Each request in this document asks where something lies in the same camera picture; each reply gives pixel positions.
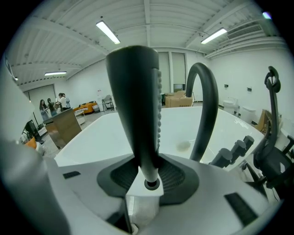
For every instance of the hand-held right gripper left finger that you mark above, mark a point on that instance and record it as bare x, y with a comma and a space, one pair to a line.
87, 195

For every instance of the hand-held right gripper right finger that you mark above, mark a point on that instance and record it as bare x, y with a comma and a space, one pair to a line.
206, 206

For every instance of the white bathtub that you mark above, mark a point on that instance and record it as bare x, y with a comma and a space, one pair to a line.
110, 137

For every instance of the black faucet knob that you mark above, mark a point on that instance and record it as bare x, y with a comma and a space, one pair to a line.
221, 157
237, 148
248, 141

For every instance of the dark wooden cabinet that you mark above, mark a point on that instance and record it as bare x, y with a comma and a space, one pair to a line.
64, 126

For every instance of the black office chair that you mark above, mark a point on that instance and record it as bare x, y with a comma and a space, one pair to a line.
271, 160

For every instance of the orange sofa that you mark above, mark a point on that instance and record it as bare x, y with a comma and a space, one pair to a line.
88, 106

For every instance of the grey folding chair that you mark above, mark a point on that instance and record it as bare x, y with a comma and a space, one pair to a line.
107, 99

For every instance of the small cardboard box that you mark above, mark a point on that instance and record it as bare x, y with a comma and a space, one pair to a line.
261, 121

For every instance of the white two-piece toilet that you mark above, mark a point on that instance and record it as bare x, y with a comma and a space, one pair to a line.
229, 106

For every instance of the large cardboard box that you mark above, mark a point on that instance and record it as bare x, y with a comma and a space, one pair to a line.
179, 101

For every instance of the long ceiling light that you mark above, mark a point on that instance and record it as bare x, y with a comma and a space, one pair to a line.
213, 35
108, 32
55, 73

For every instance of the window with white blinds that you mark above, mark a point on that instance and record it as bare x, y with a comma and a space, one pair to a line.
179, 68

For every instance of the ceiling air vent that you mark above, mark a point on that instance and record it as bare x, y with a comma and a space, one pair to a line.
244, 32

